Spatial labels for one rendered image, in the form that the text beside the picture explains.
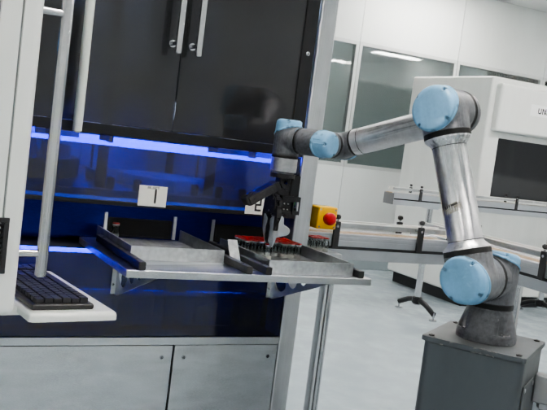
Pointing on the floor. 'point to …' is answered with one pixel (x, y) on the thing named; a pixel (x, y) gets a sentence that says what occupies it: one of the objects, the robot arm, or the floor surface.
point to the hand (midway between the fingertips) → (267, 241)
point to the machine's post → (299, 230)
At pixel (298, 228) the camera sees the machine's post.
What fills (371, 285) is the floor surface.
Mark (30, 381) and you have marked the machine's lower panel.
